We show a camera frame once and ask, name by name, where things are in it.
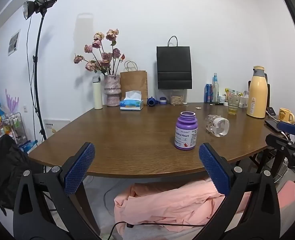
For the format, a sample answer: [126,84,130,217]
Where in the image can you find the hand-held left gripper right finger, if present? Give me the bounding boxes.
[194,142,280,240]

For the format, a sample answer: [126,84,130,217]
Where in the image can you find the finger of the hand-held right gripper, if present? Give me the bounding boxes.
[265,133,295,156]
[276,120,295,137]

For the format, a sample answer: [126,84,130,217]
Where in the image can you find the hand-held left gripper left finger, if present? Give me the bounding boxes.
[13,142,100,240]

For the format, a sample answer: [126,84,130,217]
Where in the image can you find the clear plastic jar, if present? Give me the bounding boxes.
[205,114,230,138]

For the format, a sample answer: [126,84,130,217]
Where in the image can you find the yellow mug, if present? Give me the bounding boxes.
[278,108,295,123]

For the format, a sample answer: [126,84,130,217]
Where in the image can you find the black smartphone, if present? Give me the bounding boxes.
[264,119,286,133]

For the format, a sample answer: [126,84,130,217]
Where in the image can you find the metal fan heater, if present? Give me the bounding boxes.
[269,152,291,184]

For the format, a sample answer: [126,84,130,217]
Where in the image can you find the yellow thermos jug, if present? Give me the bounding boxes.
[246,66,268,118]

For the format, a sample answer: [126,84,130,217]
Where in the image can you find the purple supplement bottle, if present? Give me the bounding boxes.
[174,111,198,151]

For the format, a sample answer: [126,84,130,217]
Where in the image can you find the white panel box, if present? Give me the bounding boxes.
[43,119,71,140]

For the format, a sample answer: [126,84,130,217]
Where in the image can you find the white charger box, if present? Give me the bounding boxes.
[238,95,249,108]

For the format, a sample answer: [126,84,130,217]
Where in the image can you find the glass of yellow liquid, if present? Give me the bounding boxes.
[227,95,241,115]

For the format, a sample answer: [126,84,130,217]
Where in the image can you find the pink cloth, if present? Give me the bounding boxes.
[114,177,253,235]

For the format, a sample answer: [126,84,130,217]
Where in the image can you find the snack packets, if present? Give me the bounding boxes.
[224,87,243,100]

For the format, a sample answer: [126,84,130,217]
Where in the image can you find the black jacket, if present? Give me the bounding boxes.
[0,134,43,215]

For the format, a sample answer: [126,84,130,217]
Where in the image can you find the white thermos bottle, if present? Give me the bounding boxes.
[92,76,103,110]

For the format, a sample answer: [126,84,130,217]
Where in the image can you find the blue drink can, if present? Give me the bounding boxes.
[205,84,213,103]

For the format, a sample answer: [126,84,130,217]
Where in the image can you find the clear glass bottle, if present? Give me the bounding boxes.
[211,73,219,103]

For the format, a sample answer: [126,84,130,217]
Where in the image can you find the clear container of oats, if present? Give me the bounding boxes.
[169,89,186,105]

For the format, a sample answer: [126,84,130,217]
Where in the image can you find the blue tissue box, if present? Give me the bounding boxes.
[119,91,144,111]

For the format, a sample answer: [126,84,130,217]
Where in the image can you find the pink marbled vase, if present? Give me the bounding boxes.
[103,74,122,107]

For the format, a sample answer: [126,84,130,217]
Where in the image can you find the purple plastic hanger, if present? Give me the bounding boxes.
[4,88,20,117]

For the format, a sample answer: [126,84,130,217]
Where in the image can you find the brown paper bag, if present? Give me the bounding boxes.
[120,61,148,100]

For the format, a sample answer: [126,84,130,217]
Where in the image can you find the black paper bag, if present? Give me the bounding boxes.
[156,35,193,90]

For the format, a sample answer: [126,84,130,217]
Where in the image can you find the dried pink roses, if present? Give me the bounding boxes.
[74,28,126,76]

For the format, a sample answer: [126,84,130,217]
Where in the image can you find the black studio light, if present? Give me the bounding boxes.
[23,0,58,20]

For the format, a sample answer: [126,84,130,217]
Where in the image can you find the white charging cable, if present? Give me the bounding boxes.
[267,114,289,138]

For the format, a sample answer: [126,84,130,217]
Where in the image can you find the wire storage rack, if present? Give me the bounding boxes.
[1,112,29,153]

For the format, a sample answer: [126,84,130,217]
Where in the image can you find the black cable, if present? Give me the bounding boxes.
[105,221,206,240]

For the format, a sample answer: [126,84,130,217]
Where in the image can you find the wall poster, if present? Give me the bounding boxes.
[7,29,21,56]

